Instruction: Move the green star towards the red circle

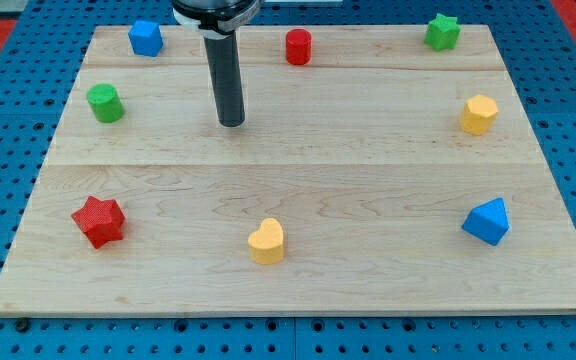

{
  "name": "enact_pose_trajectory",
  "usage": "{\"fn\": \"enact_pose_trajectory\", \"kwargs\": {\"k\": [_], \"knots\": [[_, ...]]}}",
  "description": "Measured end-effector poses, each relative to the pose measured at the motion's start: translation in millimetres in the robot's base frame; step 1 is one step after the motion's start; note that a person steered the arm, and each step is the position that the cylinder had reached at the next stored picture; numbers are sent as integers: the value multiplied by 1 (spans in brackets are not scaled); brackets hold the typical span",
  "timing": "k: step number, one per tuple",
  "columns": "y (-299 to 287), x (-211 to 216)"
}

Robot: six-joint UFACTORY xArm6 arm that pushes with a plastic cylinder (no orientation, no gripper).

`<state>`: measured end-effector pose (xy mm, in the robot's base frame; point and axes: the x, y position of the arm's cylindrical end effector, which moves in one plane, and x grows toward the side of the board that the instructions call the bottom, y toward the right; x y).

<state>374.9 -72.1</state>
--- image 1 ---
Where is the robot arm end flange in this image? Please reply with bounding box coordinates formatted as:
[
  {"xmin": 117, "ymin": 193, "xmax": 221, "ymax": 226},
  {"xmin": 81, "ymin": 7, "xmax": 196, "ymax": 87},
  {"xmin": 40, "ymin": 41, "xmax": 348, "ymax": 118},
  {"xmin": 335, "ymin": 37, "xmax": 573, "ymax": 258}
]
[{"xmin": 171, "ymin": 0, "xmax": 264, "ymax": 40}]

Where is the red star block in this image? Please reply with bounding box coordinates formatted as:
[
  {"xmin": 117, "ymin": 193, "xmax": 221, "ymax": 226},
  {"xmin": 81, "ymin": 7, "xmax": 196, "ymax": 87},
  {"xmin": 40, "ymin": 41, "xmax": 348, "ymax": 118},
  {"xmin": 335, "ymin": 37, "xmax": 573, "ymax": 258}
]
[{"xmin": 71, "ymin": 196, "xmax": 125, "ymax": 249}]

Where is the green star block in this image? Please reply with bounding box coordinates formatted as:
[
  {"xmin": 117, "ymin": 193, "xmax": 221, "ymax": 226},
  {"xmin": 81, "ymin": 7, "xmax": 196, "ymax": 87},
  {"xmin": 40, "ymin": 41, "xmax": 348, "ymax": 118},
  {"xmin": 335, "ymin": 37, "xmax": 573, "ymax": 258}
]
[{"xmin": 424, "ymin": 13, "xmax": 461, "ymax": 51}]

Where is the yellow heart block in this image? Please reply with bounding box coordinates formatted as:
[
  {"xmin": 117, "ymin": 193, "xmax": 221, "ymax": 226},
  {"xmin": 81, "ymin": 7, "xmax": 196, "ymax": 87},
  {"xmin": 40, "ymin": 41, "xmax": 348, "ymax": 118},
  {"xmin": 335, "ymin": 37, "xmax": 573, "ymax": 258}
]
[{"xmin": 248, "ymin": 218, "xmax": 285, "ymax": 265}]

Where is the light wooden board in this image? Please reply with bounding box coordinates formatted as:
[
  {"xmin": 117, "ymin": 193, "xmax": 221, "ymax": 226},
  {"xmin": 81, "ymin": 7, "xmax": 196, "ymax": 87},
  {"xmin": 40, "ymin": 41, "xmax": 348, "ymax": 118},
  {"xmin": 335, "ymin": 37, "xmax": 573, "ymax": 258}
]
[{"xmin": 0, "ymin": 25, "xmax": 576, "ymax": 318}]

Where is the red cylinder block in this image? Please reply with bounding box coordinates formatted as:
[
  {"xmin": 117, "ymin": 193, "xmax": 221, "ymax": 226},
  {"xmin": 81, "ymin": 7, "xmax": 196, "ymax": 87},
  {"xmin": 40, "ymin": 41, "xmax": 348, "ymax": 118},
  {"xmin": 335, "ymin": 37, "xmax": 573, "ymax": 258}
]
[{"xmin": 285, "ymin": 28, "xmax": 312, "ymax": 65}]

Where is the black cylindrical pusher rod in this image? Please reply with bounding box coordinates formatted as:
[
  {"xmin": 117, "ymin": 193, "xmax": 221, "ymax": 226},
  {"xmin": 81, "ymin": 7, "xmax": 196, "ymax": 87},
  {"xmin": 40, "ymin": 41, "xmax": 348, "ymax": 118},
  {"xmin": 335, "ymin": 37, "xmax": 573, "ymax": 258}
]
[{"xmin": 204, "ymin": 33, "xmax": 245, "ymax": 128}]

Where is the blue cube block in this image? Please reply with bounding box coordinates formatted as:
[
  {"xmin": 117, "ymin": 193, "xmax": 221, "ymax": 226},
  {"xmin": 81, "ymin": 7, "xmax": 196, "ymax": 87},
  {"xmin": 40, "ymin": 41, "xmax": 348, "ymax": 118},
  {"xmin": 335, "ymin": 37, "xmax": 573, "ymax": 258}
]
[{"xmin": 128, "ymin": 20, "xmax": 163, "ymax": 57}]

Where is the green cylinder block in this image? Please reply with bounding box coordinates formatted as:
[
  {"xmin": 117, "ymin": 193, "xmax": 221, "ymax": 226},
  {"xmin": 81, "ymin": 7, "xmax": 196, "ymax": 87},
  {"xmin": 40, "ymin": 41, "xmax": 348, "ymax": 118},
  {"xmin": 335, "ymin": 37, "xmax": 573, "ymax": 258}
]
[{"xmin": 86, "ymin": 83, "xmax": 125, "ymax": 123}]

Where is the yellow hexagon block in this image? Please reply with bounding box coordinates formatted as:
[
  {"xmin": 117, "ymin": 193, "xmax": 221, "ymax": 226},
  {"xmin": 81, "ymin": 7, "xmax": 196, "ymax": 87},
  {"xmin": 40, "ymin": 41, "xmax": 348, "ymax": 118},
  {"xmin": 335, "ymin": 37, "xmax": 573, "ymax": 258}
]
[{"xmin": 459, "ymin": 94, "xmax": 499, "ymax": 136}]

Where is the blue triangular prism block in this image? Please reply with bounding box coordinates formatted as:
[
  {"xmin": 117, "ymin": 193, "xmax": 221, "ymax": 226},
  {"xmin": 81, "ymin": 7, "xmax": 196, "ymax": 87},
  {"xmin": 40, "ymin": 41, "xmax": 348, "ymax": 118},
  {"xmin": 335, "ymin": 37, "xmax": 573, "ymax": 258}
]
[{"xmin": 461, "ymin": 197, "xmax": 510, "ymax": 246}]

